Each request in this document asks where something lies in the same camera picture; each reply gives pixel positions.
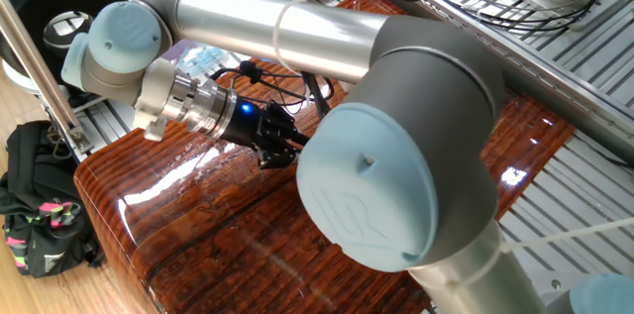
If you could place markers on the slanted aluminium profile bar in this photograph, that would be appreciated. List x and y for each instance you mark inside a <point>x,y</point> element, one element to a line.
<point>34,54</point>

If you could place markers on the black backpack with pink marks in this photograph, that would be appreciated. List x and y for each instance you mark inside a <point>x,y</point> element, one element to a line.
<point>44,235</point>

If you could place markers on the silver grey UR5 robot arm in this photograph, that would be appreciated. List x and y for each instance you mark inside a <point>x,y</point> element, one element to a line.
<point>272,22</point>

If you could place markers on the glossy brown wooden board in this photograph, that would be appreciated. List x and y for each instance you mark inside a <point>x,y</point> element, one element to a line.
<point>198,230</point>

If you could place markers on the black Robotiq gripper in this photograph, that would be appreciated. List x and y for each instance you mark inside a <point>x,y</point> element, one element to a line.
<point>245,123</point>

